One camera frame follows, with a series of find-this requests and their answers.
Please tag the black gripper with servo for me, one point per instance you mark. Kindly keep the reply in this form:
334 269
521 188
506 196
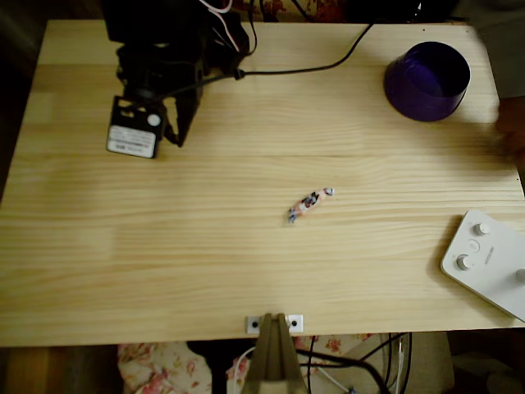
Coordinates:
186 107

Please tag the candy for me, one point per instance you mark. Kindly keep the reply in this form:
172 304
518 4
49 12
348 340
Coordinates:
310 203

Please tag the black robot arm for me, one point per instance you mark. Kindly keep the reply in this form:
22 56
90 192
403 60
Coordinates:
164 49

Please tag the purple bowl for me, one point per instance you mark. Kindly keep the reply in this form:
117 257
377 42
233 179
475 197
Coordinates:
410 102

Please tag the bare human hand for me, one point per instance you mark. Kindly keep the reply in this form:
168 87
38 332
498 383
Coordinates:
514 127

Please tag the floral cloth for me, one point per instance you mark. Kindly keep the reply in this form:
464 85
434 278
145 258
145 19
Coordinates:
275 5
156 369

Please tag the beige cushion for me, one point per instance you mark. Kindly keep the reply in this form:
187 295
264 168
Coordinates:
426 361

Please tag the white lamp base with knobs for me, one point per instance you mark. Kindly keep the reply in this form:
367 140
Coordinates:
492 279

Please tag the silver metal corner bracket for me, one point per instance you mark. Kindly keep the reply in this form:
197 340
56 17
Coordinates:
250 319

